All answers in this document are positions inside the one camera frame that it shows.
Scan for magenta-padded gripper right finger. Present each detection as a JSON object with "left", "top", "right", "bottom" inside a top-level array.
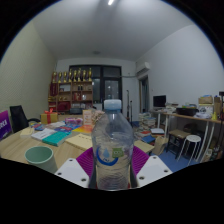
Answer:
[{"left": 128, "top": 145, "right": 174, "bottom": 188}]

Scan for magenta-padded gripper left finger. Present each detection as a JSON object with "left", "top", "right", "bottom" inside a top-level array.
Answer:
[{"left": 54, "top": 147, "right": 98, "bottom": 189}]

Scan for clear plastic water bottle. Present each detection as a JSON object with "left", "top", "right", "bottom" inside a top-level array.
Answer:
[{"left": 91, "top": 99, "right": 135, "bottom": 191}]

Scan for brown paper bag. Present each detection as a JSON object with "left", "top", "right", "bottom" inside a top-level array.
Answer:
[{"left": 153, "top": 135, "right": 169, "bottom": 156}]

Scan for green plastic cup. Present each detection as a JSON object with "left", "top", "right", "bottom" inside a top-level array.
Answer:
[{"left": 24, "top": 145, "right": 58, "bottom": 174}]

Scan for pale yellow notebook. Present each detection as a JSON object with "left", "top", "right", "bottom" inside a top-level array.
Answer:
[{"left": 64, "top": 133, "right": 94, "bottom": 152}]

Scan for teal notebook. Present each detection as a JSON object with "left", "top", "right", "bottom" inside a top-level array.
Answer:
[{"left": 41, "top": 131, "right": 72, "bottom": 147}]

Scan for blue book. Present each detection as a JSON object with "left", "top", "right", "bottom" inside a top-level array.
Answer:
[{"left": 53, "top": 125, "right": 73, "bottom": 134}]

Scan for wooden stool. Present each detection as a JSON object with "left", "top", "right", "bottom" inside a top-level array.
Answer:
[{"left": 165, "top": 129, "right": 191, "bottom": 154}]

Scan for orange book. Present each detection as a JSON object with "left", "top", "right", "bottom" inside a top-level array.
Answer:
[{"left": 71, "top": 124, "right": 94, "bottom": 134}]

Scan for white open book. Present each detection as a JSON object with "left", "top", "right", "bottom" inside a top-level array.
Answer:
[{"left": 30, "top": 127, "right": 57, "bottom": 141}]

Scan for stack of books on floor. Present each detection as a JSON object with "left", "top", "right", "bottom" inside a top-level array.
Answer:
[{"left": 134, "top": 112, "right": 157, "bottom": 144}]

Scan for white round stool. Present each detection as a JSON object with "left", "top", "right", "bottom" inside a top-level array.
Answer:
[{"left": 176, "top": 134, "right": 203, "bottom": 164}]

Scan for pink patterned box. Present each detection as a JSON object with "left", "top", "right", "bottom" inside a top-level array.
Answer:
[{"left": 64, "top": 117, "right": 84, "bottom": 126}]

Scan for small orange carton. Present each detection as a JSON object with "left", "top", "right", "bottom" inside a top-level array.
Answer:
[{"left": 82, "top": 109, "right": 93, "bottom": 127}]

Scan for yellow gift box red ribbon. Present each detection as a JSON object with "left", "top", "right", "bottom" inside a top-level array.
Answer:
[{"left": 40, "top": 108, "right": 59, "bottom": 125}]

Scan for cream notebook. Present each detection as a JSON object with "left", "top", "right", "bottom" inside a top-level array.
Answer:
[{"left": 19, "top": 126, "right": 36, "bottom": 138}]

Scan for pink flowers in white pot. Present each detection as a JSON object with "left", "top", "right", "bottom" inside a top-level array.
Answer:
[{"left": 91, "top": 109, "right": 106, "bottom": 126}]

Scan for black device on desk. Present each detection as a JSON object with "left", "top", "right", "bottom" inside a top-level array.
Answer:
[{"left": 175, "top": 106, "right": 200, "bottom": 117}]

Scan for long wooden side desk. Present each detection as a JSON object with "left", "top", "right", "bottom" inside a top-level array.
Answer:
[{"left": 148, "top": 108, "right": 224, "bottom": 163}]

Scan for black computer monitor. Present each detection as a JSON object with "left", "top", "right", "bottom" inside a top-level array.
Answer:
[{"left": 152, "top": 94, "right": 167, "bottom": 108}]

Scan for black tripod stand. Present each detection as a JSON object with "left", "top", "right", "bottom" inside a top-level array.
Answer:
[{"left": 124, "top": 89, "right": 134, "bottom": 121}]

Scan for black office chair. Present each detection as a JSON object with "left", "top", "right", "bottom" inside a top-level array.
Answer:
[{"left": 9, "top": 104, "right": 41, "bottom": 134}]

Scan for wooden shelf unit with trophies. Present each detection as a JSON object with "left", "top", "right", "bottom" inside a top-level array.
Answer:
[{"left": 48, "top": 68, "right": 94, "bottom": 114}]

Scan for purple sign board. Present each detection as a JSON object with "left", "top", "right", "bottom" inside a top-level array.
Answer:
[{"left": 0, "top": 110, "right": 13, "bottom": 141}]

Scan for brown cardboard box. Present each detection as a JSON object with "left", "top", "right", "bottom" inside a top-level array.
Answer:
[{"left": 198, "top": 95, "right": 214, "bottom": 105}]

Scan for black-framed glass door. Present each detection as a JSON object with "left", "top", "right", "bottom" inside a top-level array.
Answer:
[{"left": 69, "top": 64, "right": 123, "bottom": 113}]

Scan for white wall air conditioner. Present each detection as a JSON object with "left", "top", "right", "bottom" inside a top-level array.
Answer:
[{"left": 134, "top": 61, "right": 151, "bottom": 76}]

